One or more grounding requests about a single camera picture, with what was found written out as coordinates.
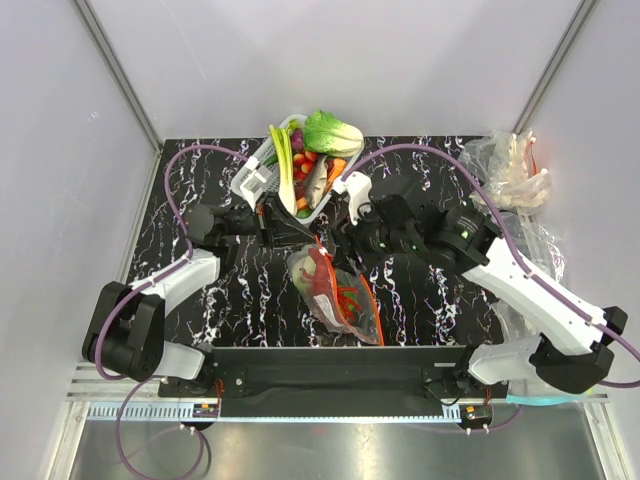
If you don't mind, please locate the white slotted cable duct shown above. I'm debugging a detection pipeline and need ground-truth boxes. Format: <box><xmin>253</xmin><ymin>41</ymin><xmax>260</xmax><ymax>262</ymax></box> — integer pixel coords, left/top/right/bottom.
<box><xmin>87</xmin><ymin>401</ymin><xmax>461</xmax><ymax>424</ymax></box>

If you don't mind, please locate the round green cabbage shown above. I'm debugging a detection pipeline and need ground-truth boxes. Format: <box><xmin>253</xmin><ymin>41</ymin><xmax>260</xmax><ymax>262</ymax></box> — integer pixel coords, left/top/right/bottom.
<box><xmin>291</xmin><ymin>256</ymin><xmax>316</xmax><ymax>293</ymax></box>

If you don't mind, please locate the aluminium frame post right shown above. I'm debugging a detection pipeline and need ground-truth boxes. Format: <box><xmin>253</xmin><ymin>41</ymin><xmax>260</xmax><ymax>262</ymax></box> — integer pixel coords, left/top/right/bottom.
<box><xmin>512</xmin><ymin>0</ymin><xmax>600</xmax><ymax>135</ymax></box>

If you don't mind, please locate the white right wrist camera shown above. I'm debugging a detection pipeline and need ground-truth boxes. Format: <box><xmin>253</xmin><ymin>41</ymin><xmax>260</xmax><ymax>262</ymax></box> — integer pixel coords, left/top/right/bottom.
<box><xmin>330</xmin><ymin>172</ymin><xmax>372</xmax><ymax>226</ymax></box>

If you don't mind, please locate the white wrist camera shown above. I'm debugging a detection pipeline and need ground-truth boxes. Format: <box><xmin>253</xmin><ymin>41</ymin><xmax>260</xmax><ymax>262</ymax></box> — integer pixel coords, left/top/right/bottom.
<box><xmin>240</xmin><ymin>156</ymin><xmax>271</xmax><ymax>210</ymax></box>
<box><xmin>330</xmin><ymin>172</ymin><xmax>372</xmax><ymax>226</ymax></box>

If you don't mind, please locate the clear zip bag orange zipper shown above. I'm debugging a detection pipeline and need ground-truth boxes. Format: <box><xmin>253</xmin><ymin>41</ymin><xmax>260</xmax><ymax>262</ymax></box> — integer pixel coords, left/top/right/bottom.
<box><xmin>286</xmin><ymin>243</ymin><xmax>384</xmax><ymax>346</ymax></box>

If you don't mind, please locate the napa cabbage toy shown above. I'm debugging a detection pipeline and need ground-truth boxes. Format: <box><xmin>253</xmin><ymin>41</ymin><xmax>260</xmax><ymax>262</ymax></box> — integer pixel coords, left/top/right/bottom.
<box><xmin>303</xmin><ymin>110</ymin><xmax>364</xmax><ymax>158</ymax></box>

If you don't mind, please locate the aluminium frame post left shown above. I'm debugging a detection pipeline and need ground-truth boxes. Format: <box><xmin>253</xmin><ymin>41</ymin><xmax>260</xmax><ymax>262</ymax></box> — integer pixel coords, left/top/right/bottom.
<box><xmin>71</xmin><ymin>0</ymin><xmax>164</xmax><ymax>154</ymax></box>

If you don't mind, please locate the pile of clear bags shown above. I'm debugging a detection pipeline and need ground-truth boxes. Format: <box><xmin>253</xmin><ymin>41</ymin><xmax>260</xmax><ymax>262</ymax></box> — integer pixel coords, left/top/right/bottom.
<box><xmin>456</xmin><ymin>129</ymin><xmax>576</xmax><ymax>361</ymax></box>

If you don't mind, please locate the teal zip bag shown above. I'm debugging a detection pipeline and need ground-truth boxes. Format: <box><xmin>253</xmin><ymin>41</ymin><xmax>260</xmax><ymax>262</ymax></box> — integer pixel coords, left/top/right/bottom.
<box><xmin>506</xmin><ymin>394</ymin><xmax>579</xmax><ymax>407</ymax></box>

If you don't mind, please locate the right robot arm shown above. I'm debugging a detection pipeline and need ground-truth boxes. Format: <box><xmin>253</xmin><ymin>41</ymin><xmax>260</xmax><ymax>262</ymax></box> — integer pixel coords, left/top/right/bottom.
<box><xmin>331</xmin><ymin>172</ymin><xmax>627</xmax><ymax>397</ymax></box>

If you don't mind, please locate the green leek toy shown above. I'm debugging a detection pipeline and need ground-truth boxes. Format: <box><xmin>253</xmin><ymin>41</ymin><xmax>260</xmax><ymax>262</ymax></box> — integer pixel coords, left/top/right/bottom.
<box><xmin>269</xmin><ymin>125</ymin><xmax>297</xmax><ymax>216</ymax></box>

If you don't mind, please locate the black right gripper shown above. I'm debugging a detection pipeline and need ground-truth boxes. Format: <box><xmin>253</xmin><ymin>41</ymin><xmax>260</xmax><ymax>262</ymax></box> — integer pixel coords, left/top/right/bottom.
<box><xmin>329</xmin><ymin>197</ymin><xmax>418</xmax><ymax>278</ymax></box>

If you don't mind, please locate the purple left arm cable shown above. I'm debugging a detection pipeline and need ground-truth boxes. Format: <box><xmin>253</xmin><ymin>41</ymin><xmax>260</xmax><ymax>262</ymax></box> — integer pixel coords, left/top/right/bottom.
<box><xmin>94</xmin><ymin>144</ymin><xmax>259</xmax><ymax>383</ymax></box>

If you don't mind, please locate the green chili pepper toy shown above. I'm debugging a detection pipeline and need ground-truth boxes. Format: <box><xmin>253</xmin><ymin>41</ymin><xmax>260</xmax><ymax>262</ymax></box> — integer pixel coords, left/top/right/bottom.
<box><xmin>264</xmin><ymin>154</ymin><xmax>278</xmax><ymax>167</ymax></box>

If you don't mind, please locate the aluminium frame post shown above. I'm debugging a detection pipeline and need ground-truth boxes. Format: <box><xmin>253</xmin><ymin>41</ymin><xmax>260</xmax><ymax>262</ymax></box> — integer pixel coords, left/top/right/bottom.
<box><xmin>71</xmin><ymin>0</ymin><xmax>164</xmax><ymax>154</ymax></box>
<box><xmin>512</xmin><ymin>0</ymin><xmax>600</xmax><ymax>135</ymax></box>

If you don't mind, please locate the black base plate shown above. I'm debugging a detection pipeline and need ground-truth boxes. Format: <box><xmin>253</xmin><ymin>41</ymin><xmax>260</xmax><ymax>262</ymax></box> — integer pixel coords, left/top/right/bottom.
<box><xmin>157</xmin><ymin>344</ymin><xmax>506</xmax><ymax>401</ymax></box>

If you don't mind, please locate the purple onion toy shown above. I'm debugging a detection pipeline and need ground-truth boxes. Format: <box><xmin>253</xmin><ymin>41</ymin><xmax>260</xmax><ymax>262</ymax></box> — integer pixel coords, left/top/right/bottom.
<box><xmin>290</xmin><ymin>128</ymin><xmax>304</xmax><ymax>152</ymax></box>

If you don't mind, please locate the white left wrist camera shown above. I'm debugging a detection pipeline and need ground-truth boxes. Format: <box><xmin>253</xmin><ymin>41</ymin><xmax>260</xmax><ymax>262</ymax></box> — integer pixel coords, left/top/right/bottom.
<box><xmin>240</xmin><ymin>156</ymin><xmax>271</xmax><ymax>210</ymax></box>

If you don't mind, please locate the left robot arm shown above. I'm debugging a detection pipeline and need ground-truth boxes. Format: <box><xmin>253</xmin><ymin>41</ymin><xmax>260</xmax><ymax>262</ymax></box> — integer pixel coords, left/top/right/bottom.
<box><xmin>81</xmin><ymin>194</ymin><xmax>315</xmax><ymax>396</ymax></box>

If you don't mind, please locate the orange carrot piece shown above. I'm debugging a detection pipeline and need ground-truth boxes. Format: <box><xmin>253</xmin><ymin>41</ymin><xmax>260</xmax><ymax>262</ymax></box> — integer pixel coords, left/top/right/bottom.
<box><xmin>327</xmin><ymin>158</ymin><xmax>347</xmax><ymax>188</ymax></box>

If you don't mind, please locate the purple floor cable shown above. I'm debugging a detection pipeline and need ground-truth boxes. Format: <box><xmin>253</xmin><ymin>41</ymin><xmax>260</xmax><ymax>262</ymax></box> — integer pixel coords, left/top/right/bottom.
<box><xmin>115</xmin><ymin>379</ymin><xmax>213</xmax><ymax>475</ymax></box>

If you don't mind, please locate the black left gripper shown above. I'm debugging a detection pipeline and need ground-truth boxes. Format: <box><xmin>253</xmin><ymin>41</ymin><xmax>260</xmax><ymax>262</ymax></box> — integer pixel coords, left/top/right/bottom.
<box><xmin>222</xmin><ymin>191</ymin><xmax>316</xmax><ymax>252</ymax></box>

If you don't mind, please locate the grey toy fish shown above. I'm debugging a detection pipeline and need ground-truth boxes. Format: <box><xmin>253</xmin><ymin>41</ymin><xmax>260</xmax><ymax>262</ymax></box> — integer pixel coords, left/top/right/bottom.
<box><xmin>305</xmin><ymin>155</ymin><xmax>328</xmax><ymax>210</ymax></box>

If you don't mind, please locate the green bell pepper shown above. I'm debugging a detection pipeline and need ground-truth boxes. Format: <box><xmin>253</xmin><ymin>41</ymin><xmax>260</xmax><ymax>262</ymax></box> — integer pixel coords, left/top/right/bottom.
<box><xmin>341</xmin><ymin>292</ymin><xmax>361</xmax><ymax>318</ymax></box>

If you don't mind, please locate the red toy lobster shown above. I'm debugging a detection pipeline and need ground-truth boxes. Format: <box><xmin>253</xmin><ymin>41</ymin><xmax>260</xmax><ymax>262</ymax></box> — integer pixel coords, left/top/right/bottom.
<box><xmin>306</xmin><ymin>247</ymin><xmax>358</xmax><ymax>327</ymax></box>

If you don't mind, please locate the red lychee cluster toy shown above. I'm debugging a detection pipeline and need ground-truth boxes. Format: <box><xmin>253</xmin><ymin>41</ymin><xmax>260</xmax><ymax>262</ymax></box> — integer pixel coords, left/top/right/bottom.
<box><xmin>293</xmin><ymin>150</ymin><xmax>318</xmax><ymax>182</ymax></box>

